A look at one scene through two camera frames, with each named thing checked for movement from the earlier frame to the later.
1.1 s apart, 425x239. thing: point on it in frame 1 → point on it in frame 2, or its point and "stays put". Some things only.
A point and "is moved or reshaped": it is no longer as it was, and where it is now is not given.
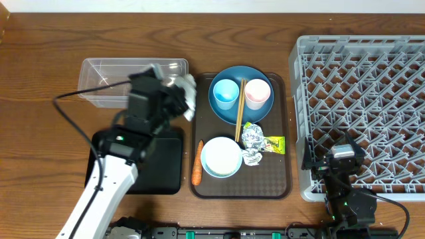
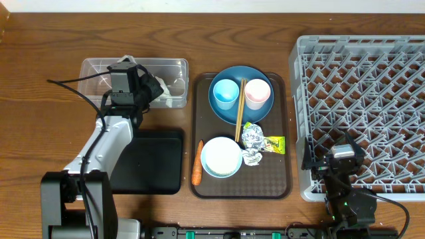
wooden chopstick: [242, 111] stays put
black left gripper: [178, 96] → [150, 81]
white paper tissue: [188, 82] is moved or reshaped
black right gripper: [320, 167] stays put
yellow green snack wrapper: [276, 144] stays put
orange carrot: [197, 169] stays put
